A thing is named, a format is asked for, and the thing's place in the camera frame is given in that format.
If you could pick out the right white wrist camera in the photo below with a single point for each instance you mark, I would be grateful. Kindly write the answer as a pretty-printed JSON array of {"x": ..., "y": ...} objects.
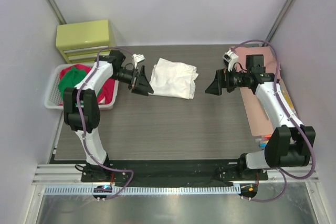
[{"x": 232, "y": 58}]

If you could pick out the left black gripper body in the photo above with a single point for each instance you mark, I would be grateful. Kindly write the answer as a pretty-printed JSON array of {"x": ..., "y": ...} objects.
[{"x": 134, "y": 79}]

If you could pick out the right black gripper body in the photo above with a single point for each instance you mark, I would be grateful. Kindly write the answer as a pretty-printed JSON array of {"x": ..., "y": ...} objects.
[{"x": 226, "y": 80}]

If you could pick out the white slotted cable duct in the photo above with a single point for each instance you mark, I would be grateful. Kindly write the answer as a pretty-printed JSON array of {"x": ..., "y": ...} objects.
[{"x": 103, "y": 190}]

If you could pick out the white printed t shirt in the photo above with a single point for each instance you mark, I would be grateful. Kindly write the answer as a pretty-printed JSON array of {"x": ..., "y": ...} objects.
[{"x": 173, "y": 79}]

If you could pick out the yellow-green drawer box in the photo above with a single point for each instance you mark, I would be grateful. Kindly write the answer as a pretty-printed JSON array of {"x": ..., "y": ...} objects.
[{"x": 80, "y": 42}]

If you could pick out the brown cardboard sheet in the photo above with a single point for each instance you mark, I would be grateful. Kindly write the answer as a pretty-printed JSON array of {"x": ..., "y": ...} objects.
[{"x": 259, "y": 122}]

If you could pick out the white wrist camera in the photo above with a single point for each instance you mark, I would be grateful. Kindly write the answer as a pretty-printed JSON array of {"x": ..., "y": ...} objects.
[
  {"x": 136, "y": 59},
  {"x": 232, "y": 58}
]

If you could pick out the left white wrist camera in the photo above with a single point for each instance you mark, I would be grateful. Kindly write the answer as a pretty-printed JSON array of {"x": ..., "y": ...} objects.
[{"x": 136, "y": 59}]

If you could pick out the green t shirt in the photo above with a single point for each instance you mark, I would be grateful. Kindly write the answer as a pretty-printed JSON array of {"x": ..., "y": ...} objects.
[{"x": 71, "y": 76}]

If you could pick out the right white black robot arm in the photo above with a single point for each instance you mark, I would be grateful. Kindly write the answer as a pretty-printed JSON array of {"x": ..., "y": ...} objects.
[{"x": 289, "y": 148}]

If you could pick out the white plastic basket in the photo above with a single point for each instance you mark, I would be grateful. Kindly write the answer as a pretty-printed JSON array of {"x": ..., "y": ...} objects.
[{"x": 53, "y": 98}]

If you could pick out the pink t shirt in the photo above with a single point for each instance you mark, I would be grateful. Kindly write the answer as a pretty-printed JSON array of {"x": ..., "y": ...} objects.
[{"x": 269, "y": 60}]

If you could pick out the yellow picture book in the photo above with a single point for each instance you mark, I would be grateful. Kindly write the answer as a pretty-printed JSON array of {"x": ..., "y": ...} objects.
[{"x": 288, "y": 98}]

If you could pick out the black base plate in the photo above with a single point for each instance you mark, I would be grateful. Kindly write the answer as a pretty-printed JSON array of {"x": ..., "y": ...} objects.
[{"x": 172, "y": 173}]

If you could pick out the black t shirt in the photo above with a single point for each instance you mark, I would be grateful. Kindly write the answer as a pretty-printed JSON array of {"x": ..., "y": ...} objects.
[{"x": 226, "y": 63}]

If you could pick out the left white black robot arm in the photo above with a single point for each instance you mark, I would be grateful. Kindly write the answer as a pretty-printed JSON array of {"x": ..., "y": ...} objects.
[{"x": 81, "y": 107}]

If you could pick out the red marker pen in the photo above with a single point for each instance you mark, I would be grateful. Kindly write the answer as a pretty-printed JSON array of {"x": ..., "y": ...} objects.
[{"x": 263, "y": 138}]

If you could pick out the red t shirt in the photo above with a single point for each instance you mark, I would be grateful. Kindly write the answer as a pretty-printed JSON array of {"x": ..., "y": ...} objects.
[{"x": 106, "y": 93}]

